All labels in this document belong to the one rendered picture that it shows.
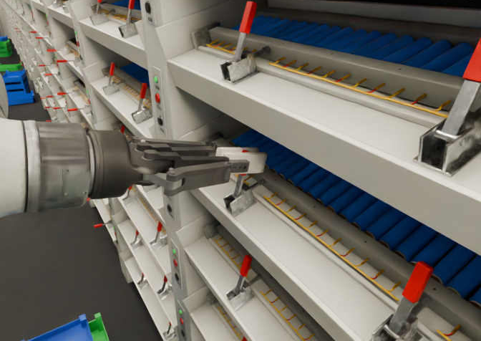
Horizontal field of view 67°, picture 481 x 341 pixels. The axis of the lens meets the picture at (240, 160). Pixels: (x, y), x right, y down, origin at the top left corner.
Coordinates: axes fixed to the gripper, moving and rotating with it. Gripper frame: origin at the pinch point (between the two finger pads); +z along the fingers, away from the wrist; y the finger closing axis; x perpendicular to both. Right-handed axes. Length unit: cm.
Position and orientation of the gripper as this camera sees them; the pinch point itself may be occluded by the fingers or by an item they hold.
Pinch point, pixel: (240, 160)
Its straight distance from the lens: 50.3
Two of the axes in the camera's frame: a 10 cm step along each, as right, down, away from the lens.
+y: 5.4, 3.8, -7.5
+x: 2.0, -9.2, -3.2
